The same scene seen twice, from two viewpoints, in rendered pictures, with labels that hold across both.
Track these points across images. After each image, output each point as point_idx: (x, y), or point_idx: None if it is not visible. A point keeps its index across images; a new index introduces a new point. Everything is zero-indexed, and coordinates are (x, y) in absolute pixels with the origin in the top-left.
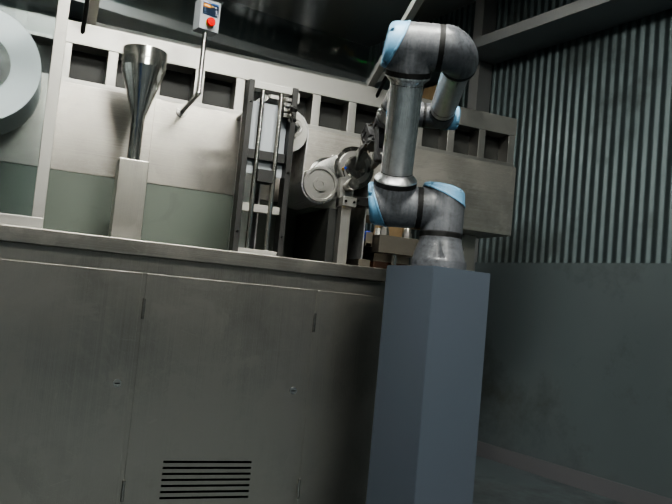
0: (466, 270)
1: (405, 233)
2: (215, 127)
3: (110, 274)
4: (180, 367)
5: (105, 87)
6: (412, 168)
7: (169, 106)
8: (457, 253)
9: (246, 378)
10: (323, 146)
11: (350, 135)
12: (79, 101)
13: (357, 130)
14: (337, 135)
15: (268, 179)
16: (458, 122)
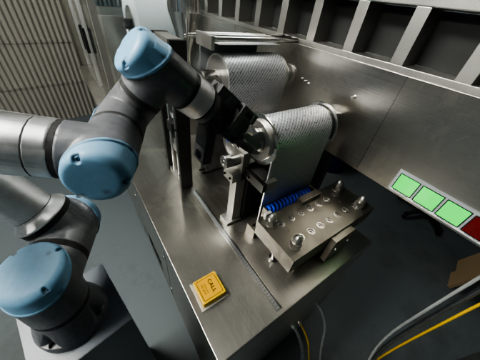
0: (25, 353)
1: (291, 240)
2: (262, 51)
3: None
4: (141, 206)
5: (218, 18)
6: (8, 221)
7: (241, 31)
8: (31, 333)
9: (153, 233)
10: (346, 81)
11: (392, 70)
12: (209, 30)
13: (438, 56)
14: (371, 68)
15: (170, 130)
16: (75, 193)
